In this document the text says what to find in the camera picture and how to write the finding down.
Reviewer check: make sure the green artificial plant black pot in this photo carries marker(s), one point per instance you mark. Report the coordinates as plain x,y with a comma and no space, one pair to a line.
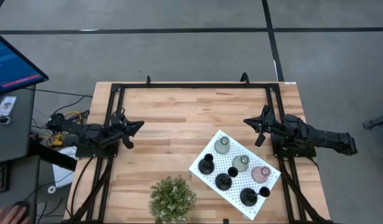
172,199

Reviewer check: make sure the white badge card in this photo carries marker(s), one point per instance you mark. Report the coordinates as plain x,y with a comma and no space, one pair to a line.
6,105

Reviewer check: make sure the black table clamp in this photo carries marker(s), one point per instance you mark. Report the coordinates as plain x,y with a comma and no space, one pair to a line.
148,80
245,77

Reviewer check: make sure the person's hand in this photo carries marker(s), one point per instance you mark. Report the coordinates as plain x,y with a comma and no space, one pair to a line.
9,216

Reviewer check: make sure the black computer mouse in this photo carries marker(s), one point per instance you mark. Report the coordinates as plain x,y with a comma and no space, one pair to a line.
22,204

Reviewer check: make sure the white tape roll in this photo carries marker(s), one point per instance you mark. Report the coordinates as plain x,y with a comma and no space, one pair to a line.
49,188

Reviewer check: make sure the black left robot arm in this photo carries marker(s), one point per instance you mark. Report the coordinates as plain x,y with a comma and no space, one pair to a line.
79,130

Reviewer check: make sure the yellow clamp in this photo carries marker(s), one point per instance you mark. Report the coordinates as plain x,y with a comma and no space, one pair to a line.
57,140

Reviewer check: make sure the grey desk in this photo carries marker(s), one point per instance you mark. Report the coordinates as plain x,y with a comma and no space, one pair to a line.
11,137

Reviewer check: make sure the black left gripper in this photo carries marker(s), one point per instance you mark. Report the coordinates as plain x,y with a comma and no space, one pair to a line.
118,127

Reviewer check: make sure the white paper sheet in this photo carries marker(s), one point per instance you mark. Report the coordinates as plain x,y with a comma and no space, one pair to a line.
65,171

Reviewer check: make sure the grey chair base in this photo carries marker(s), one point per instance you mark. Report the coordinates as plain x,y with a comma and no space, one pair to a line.
379,121

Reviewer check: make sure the black badge reel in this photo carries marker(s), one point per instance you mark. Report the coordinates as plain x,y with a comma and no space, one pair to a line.
4,120

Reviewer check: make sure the green glass candle holder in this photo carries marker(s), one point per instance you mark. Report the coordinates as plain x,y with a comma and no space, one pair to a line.
222,144
241,163

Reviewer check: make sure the black candlestick holder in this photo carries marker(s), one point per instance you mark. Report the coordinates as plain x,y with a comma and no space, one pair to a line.
206,166
249,196
223,181

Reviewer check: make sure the pink glass candle holder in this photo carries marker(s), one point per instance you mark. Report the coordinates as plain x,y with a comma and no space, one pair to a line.
261,173

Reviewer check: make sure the blue screen monitor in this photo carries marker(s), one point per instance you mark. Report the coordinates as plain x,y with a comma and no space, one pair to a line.
11,65

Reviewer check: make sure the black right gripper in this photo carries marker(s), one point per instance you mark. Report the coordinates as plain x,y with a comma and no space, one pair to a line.
268,123

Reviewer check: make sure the white perforated metal shelf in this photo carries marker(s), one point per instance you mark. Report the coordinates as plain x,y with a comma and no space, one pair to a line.
216,189

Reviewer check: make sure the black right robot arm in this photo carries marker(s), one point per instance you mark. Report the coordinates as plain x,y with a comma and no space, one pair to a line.
319,137

